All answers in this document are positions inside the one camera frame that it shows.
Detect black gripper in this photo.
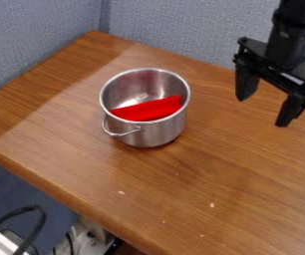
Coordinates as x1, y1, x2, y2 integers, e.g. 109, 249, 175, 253
234, 21, 305, 128

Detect red rectangular block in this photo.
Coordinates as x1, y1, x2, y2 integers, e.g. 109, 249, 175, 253
111, 96, 182, 122

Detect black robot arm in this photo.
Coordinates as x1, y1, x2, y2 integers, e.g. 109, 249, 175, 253
234, 0, 305, 128

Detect white items under table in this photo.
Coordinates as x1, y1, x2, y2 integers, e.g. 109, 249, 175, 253
49, 217, 115, 255

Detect metal pot with handle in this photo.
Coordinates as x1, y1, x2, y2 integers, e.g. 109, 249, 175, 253
100, 68, 191, 147

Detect black cable loop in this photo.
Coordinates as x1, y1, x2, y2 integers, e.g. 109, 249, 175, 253
0, 204, 48, 255

